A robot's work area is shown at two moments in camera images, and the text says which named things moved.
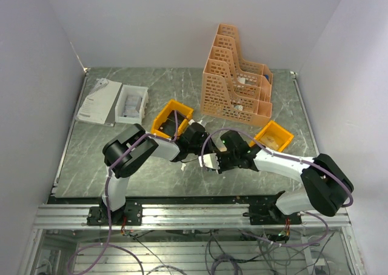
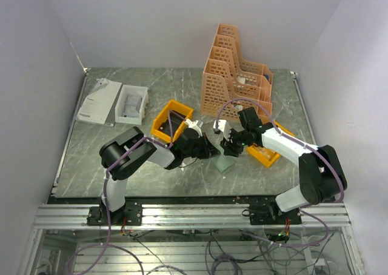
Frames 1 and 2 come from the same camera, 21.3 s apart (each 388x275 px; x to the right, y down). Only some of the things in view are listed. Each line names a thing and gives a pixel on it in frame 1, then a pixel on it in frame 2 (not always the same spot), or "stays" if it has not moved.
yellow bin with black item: (165, 123) stays
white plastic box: (131, 103) stays
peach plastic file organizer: (231, 89) stays
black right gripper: (222, 168) → (230, 148)
